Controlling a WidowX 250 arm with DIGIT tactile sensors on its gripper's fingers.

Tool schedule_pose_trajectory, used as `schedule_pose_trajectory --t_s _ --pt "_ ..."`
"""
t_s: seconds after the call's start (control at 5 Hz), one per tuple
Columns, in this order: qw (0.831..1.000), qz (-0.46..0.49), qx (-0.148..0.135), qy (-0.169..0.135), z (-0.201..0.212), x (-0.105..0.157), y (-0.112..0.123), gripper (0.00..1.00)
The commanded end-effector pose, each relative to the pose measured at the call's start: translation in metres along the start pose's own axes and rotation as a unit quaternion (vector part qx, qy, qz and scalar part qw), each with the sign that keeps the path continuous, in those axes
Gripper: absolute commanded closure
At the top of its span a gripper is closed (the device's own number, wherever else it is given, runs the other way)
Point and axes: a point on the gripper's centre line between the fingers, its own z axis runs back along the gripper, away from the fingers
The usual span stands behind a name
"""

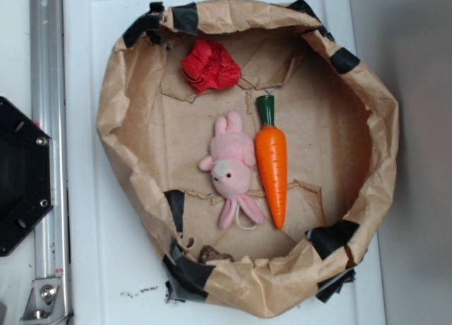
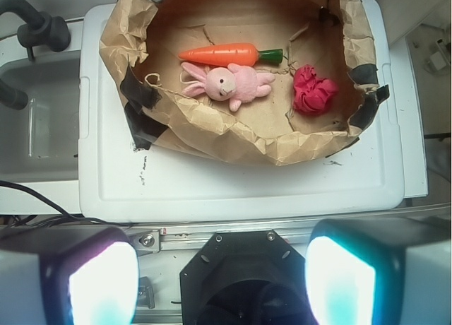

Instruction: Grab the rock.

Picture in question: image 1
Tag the pink plush bunny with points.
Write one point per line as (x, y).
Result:
(230, 163)

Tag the orange plastic toy carrot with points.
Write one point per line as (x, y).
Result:
(271, 155)

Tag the crumpled red paper ball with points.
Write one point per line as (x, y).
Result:
(209, 65)

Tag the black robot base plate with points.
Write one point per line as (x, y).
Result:
(26, 181)

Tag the aluminium extrusion rail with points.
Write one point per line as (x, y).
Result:
(52, 244)

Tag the brown paper bag basin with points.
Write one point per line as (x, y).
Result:
(341, 124)

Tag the metal corner bracket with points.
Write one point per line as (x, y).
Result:
(46, 303)

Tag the small brown rock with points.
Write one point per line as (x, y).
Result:
(208, 253)

